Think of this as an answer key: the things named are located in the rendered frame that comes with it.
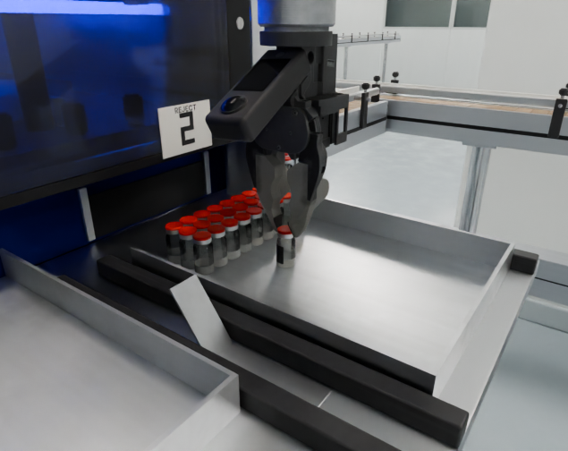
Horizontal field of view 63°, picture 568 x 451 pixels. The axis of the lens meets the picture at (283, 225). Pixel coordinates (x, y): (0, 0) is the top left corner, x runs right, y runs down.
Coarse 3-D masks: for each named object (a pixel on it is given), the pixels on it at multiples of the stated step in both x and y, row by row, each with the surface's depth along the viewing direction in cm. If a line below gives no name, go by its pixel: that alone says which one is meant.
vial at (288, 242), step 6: (282, 234) 51; (288, 234) 51; (276, 240) 52; (282, 240) 52; (288, 240) 52; (294, 240) 52; (282, 246) 52; (288, 246) 52; (294, 246) 52; (288, 252) 52; (294, 252) 53; (288, 258) 52; (294, 258) 53; (282, 264) 53; (288, 264) 53; (294, 264) 53
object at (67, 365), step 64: (0, 256) 50; (0, 320) 44; (64, 320) 44; (128, 320) 38; (0, 384) 36; (64, 384) 36; (128, 384) 36; (192, 384) 36; (0, 448) 31; (64, 448) 31; (128, 448) 31; (192, 448) 30
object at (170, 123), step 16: (160, 112) 54; (176, 112) 55; (192, 112) 58; (208, 112) 60; (160, 128) 54; (176, 128) 56; (208, 128) 61; (176, 144) 57; (192, 144) 59; (208, 144) 61
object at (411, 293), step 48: (336, 240) 60; (384, 240) 60; (432, 240) 57; (480, 240) 53; (240, 288) 49; (288, 288) 49; (336, 288) 49; (384, 288) 49; (432, 288) 49; (480, 288) 49; (336, 336) 37; (384, 336) 41; (432, 336) 41; (432, 384) 33
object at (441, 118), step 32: (384, 96) 143; (416, 96) 140; (448, 96) 126; (480, 96) 121; (512, 96) 117; (544, 96) 118; (416, 128) 132; (448, 128) 126; (480, 128) 121; (512, 128) 117; (544, 128) 113
